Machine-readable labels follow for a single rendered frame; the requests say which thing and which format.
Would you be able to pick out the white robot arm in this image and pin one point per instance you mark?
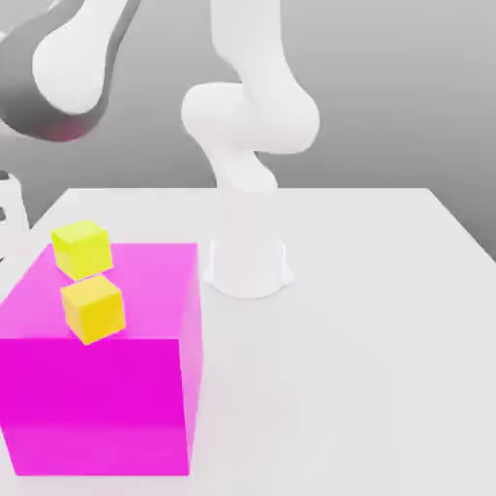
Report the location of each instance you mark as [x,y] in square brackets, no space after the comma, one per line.
[252,116]

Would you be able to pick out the small lime yellow cube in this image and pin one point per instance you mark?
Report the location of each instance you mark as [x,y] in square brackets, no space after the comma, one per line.
[83,250]

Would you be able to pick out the small golden yellow cube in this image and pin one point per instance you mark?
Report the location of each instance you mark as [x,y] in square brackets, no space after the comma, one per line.
[95,310]

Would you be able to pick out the large magenta box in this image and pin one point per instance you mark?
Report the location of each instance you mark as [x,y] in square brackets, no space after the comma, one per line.
[97,407]

